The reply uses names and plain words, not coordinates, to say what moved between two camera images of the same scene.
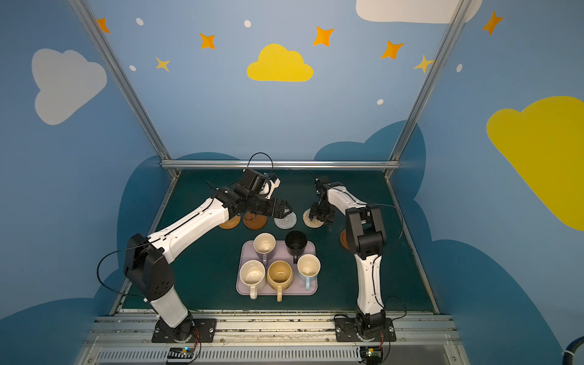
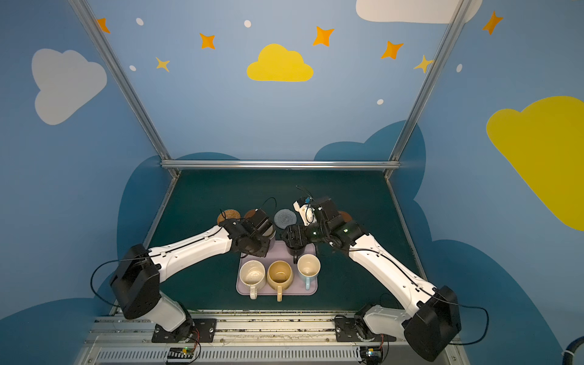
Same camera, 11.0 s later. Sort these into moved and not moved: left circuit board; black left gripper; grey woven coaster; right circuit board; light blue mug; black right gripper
Moved: black right gripper; black left gripper
Not moved: left circuit board; right circuit board; light blue mug; grey woven coaster
